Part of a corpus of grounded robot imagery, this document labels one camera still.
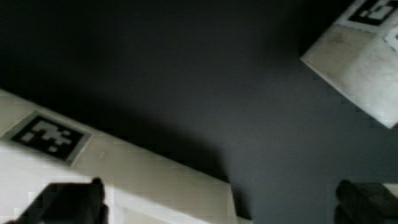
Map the white leg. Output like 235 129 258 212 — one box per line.
301 0 398 128

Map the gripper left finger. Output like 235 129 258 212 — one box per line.
17 178 109 224

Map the white square tabletop part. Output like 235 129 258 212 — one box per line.
0 90 255 224

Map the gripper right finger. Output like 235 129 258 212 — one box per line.
335 180 398 224

